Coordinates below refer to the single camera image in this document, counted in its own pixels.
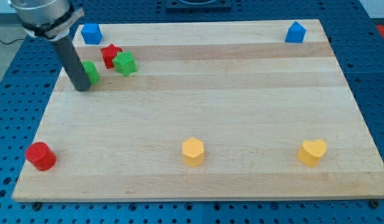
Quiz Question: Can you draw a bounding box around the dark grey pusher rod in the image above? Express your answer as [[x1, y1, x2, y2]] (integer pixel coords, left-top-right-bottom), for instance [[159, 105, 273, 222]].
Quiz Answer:
[[52, 35, 91, 91]]

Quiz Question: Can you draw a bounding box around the wooden board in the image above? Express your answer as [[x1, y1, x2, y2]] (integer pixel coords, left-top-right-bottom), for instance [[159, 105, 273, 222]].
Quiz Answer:
[[12, 19, 384, 202]]

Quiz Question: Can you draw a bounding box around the blue cube block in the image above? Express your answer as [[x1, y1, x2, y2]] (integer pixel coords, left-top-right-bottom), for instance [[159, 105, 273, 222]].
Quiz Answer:
[[81, 24, 102, 45]]

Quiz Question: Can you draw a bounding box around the black cable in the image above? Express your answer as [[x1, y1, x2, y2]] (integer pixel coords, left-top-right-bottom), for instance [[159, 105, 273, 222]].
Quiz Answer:
[[0, 30, 26, 45]]

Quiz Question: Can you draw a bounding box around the red star block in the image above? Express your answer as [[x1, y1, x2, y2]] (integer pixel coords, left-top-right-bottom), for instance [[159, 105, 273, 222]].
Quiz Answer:
[[100, 44, 123, 69]]

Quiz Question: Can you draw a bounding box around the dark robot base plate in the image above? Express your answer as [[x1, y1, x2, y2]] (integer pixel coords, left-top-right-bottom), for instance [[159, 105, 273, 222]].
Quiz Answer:
[[165, 0, 233, 11]]

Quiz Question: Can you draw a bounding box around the yellow heart block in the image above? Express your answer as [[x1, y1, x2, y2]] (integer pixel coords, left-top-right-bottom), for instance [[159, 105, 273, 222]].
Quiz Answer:
[[297, 139, 327, 167]]

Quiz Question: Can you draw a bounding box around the yellow hexagon block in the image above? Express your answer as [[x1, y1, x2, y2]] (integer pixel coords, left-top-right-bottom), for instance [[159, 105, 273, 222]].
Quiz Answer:
[[182, 138, 205, 167]]

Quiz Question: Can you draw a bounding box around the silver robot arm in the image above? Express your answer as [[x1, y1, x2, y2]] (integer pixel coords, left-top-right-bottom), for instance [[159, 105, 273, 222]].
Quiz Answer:
[[8, 0, 91, 91]]

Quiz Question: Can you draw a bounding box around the blue pentagon block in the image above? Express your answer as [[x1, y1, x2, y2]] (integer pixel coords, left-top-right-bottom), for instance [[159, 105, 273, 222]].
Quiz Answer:
[[285, 21, 306, 43]]

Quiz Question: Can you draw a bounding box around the red cylinder block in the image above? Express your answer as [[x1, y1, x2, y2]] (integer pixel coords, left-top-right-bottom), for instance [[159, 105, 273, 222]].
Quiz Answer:
[[25, 142, 57, 171]]

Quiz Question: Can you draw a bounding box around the green cylinder block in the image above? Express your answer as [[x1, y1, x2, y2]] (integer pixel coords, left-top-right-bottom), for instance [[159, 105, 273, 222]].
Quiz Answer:
[[82, 61, 100, 84]]

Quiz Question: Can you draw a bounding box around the green star block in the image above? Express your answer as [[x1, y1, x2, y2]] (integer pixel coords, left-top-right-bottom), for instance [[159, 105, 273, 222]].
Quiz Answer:
[[113, 51, 138, 77]]

